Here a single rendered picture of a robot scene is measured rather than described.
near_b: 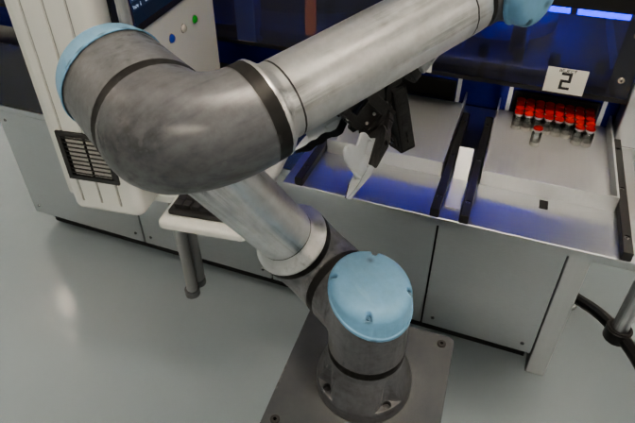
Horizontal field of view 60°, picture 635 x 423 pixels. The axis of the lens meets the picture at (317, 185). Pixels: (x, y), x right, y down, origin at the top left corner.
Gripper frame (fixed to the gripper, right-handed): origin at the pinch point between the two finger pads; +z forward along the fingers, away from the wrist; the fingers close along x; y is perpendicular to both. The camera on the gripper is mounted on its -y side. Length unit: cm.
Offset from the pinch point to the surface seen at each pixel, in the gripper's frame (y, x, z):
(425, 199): -35.4, -10.2, -7.4
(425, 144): -43, -26, -17
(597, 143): -67, -7, -43
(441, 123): -49, -32, -25
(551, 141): -62, -13, -37
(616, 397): -147, 10, 3
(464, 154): -40.3, -13.7, -20.0
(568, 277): -102, -7, -16
